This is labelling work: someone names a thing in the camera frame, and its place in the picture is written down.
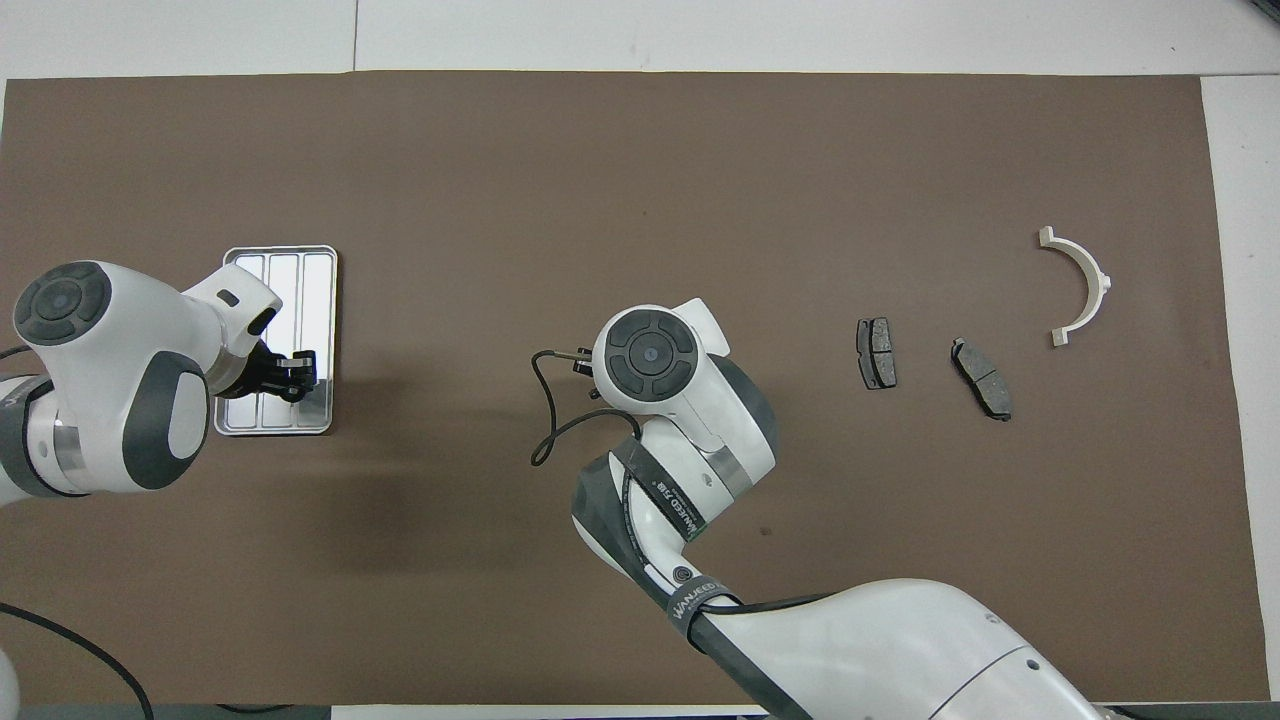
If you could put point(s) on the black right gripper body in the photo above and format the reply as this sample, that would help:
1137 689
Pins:
585 367

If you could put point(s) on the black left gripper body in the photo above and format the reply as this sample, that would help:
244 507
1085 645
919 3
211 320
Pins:
250 372

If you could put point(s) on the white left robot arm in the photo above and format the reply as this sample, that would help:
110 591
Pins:
100 390

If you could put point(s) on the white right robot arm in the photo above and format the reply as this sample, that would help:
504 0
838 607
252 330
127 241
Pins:
700 420

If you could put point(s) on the silver ribbed metal tray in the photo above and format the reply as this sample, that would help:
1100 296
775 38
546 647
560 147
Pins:
318 300

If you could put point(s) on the brown table mat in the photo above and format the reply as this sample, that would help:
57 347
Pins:
600 200

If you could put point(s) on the short grey brake pad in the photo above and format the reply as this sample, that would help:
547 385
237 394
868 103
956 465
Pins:
878 352

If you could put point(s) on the long grey brake pad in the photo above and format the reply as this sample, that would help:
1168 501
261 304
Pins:
983 380

